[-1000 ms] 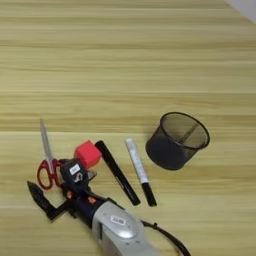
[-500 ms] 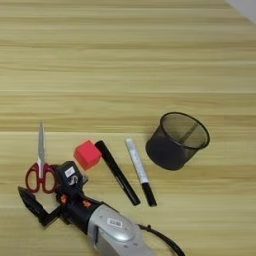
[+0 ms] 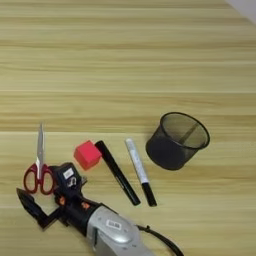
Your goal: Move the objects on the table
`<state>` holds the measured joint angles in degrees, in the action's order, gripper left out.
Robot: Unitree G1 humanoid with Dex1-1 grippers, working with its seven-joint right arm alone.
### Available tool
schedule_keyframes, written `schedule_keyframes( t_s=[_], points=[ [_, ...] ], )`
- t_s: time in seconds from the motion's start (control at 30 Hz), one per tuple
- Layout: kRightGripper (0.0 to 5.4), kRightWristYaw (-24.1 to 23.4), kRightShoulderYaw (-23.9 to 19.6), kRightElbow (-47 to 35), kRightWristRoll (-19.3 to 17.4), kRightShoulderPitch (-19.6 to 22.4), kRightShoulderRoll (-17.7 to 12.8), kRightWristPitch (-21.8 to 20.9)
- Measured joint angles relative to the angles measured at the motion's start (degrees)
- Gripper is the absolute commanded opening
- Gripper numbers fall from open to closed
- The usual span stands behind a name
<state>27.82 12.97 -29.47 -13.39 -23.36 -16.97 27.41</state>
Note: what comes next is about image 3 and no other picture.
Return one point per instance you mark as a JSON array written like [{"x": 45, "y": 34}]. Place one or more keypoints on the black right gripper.
[{"x": 75, "y": 210}]

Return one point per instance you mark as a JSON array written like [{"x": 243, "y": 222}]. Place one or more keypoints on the red foam cube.
[{"x": 86, "y": 156}]

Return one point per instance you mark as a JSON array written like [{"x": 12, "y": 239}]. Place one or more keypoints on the black marker pen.
[{"x": 117, "y": 173}]

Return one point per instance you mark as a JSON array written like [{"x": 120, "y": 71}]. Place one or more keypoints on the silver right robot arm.
[{"x": 116, "y": 233}]

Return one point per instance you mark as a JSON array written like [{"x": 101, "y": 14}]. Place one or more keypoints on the black mesh pen cup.
[{"x": 166, "y": 153}]

